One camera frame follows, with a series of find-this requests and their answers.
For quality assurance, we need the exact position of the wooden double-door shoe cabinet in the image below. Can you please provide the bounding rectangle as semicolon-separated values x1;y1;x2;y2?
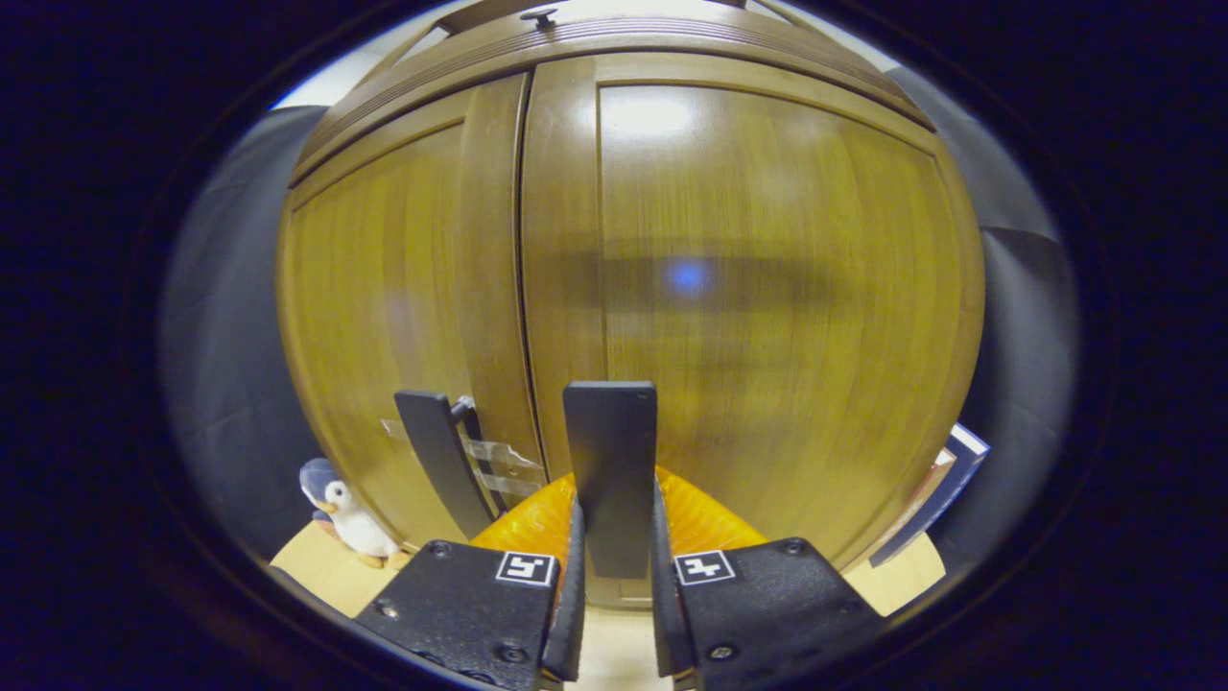
276;0;987;610

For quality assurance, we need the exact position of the wooden cabinet door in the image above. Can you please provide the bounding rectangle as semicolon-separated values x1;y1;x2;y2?
278;72;548;550
518;53;987;608

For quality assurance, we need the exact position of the penguin plush toy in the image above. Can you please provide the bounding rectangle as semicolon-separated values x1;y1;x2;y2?
299;458;412;570

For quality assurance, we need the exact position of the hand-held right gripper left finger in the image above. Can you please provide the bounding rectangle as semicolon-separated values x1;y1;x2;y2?
353;470;586;691

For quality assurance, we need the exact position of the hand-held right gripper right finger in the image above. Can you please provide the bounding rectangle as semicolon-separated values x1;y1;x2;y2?
650;467;888;691

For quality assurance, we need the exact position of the black door handle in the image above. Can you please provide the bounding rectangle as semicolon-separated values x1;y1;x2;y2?
394;389;509;540
563;381;659;580

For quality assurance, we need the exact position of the wooden cabinet drawer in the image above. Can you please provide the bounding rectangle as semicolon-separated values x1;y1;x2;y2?
432;0;768;35

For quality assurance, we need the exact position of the blue book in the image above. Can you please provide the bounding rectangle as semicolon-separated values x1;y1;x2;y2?
868;422;991;567

